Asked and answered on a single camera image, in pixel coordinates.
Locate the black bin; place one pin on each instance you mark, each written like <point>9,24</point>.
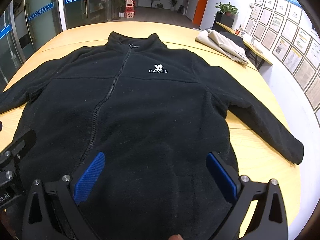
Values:
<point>181,9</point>

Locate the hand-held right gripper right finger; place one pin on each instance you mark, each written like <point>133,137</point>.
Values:
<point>220,177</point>

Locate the orange pillar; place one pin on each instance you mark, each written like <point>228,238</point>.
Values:
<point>201,2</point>

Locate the black fleece jacket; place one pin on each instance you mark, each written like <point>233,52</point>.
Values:
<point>150,105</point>

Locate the small green potted plant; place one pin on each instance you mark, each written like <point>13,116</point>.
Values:
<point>159,5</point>

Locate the beige folded cloth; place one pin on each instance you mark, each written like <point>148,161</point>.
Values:
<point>220,42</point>

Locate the potted plant in black planter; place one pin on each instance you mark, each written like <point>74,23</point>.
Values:
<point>226,8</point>

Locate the glass door with blue stripe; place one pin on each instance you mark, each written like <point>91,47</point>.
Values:
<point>8,47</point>
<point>82,7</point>
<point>41,22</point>

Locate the person's right hand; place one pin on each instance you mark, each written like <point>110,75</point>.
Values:
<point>175,237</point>

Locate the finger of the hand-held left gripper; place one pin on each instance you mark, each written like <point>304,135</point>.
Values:
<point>17,147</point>

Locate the narrow wooden side desk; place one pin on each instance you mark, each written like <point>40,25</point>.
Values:
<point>260,56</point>

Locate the black chair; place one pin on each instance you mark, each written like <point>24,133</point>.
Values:
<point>236,40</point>

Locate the stack of red boxes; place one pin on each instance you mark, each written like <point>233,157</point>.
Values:
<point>129,7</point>

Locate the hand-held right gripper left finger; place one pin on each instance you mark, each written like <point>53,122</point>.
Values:
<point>90,177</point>

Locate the wall of framed notices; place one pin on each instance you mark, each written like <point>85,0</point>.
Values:
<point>287,40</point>

